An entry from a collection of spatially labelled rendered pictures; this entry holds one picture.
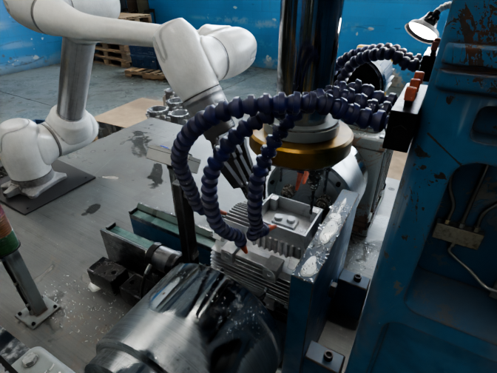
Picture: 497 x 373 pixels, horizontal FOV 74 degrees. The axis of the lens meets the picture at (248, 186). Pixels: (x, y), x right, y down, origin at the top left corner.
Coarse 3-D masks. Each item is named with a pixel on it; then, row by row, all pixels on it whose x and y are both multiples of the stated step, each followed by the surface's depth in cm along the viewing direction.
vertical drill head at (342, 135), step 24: (288, 0) 45; (312, 0) 44; (336, 0) 44; (288, 24) 46; (312, 24) 45; (336, 24) 46; (288, 48) 48; (312, 48) 47; (336, 48) 49; (288, 72) 50; (312, 72) 48; (312, 120) 52; (336, 120) 55; (288, 144) 52; (312, 144) 52; (336, 144) 52; (288, 168) 53; (312, 168) 52; (264, 192) 64; (312, 192) 58
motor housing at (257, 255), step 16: (240, 208) 76; (240, 224) 72; (240, 256) 69; (256, 256) 69; (224, 272) 74; (240, 272) 71; (256, 272) 68; (288, 272) 67; (256, 288) 71; (272, 288) 68; (288, 288) 66
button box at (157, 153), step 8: (152, 144) 110; (152, 152) 110; (160, 152) 108; (168, 152) 107; (152, 160) 109; (160, 160) 108; (168, 160) 107; (192, 160) 105; (200, 160) 109; (192, 168) 107
